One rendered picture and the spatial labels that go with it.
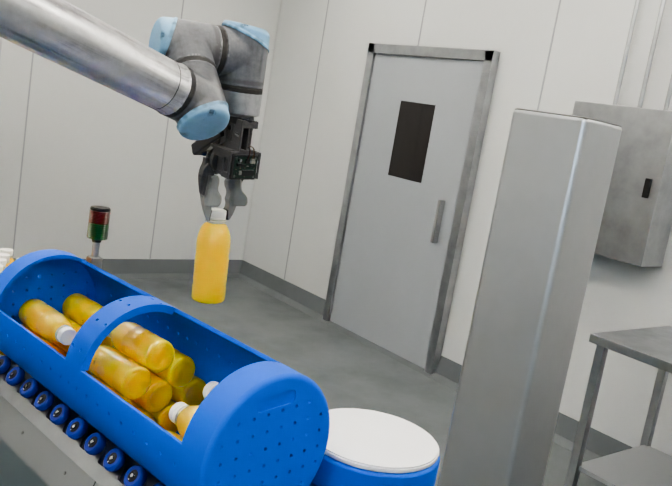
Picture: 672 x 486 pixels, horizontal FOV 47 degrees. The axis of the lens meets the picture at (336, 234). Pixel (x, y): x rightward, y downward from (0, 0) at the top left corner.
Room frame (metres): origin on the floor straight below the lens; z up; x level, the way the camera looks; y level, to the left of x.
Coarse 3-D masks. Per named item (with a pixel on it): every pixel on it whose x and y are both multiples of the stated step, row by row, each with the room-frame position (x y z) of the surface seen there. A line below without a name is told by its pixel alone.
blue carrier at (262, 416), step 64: (64, 256) 1.77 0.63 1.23; (0, 320) 1.64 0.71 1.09; (128, 320) 1.79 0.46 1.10; (192, 320) 1.48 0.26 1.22; (64, 384) 1.43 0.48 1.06; (256, 384) 1.18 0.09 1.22; (128, 448) 1.28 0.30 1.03; (192, 448) 1.14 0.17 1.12; (256, 448) 1.19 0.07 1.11; (320, 448) 1.30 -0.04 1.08
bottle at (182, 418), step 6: (180, 408) 1.29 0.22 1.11; (186, 408) 1.27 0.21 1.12; (192, 408) 1.27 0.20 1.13; (180, 414) 1.27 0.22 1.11; (186, 414) 1.25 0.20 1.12; (192, 414) 1.25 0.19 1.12; (180, 420) 1.25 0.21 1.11; (186, 420) 1.24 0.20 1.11; (180, 426) 1.25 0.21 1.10; (186, 426) 1.24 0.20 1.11; (180, 432) 1.25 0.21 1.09
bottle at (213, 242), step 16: (208, 224) 1.49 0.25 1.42; (224, 224) 1.50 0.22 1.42; (208, 240) 1.47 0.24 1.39; (224, 240) 1.49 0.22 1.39; (208, 256) 1.47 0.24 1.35; (224, 256) 1.49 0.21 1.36; (208, 272) 1.47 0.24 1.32; (224, 272) 1.49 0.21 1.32; (192, 288) 1.50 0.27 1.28; (208, 288) 1.48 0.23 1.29; (224, 288) 1.50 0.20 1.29
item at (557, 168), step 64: (512, 128) 0.57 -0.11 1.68; (576, 128) 0.54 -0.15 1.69; (512, 192) 0.56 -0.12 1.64; (576, 192) 0.54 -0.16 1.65; (512, 256) 0.55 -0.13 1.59; (576, 256) 0.55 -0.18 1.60; (512, 320) 0.55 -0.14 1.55; (576, 320) 0.57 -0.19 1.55; (512, 384) 0.54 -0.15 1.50; (448, 448) 0.57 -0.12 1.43; (512, 448) 0.53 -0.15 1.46
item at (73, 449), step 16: (0, 384) 1.68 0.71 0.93; (16, 400) 1.62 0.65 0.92; (32, 400) 1.59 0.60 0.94; (32, 416) 1.56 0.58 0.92; (48, 416) 1.54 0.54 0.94; (48, 432) 1.50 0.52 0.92; (64, 448) 1.45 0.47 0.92; (80, 448) 1.43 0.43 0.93; (80, 464) 1.40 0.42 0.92; (96, 464) 1.38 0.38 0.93; (96, 480) 1.35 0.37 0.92; (112, 480) 1.34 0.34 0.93
